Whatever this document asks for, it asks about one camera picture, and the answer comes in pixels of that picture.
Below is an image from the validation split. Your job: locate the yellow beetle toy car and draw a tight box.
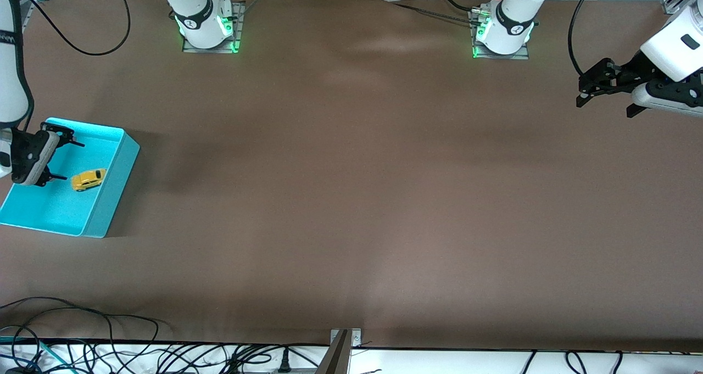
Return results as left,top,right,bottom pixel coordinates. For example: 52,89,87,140
71,168,108,192

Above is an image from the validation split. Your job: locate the teal plastic storage bin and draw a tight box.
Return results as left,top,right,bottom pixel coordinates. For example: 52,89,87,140
0,117,141,238

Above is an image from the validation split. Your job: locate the brown table cloth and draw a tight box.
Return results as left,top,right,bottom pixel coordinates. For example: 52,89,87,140
0,0,703,353

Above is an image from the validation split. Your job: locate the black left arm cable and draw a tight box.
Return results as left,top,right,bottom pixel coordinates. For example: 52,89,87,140
567,0,600,78

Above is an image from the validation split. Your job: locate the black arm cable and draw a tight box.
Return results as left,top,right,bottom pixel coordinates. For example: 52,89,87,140
25,0,132,56
567,0,600,78

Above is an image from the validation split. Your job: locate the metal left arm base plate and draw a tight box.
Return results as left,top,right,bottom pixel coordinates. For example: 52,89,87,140
471,10,529,60

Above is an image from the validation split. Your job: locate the long black cable loop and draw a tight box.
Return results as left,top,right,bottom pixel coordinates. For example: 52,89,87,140
0,297,174,344

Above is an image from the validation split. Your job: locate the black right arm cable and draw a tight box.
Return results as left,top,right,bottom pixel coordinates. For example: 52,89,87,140
25,0,132,56

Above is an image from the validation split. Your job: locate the smooth black base cable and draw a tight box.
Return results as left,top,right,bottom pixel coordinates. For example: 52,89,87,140
432,0,481,13

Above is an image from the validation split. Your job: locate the black braided cable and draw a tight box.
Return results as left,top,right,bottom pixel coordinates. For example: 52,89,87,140
383,0,484,24

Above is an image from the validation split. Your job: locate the teal cable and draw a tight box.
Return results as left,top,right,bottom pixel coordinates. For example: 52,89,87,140
0,337,77,374

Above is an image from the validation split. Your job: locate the black cable tangle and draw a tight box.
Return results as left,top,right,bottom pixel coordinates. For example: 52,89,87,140
0,338,330,374

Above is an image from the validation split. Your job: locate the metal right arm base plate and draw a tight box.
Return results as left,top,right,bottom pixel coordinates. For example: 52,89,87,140
182,1,246,54

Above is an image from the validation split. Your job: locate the brown camera post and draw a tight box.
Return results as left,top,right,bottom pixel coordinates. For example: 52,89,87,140
316,330,350,374

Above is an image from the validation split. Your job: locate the silver table edge bracket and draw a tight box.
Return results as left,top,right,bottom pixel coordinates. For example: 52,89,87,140
330,328,363,348

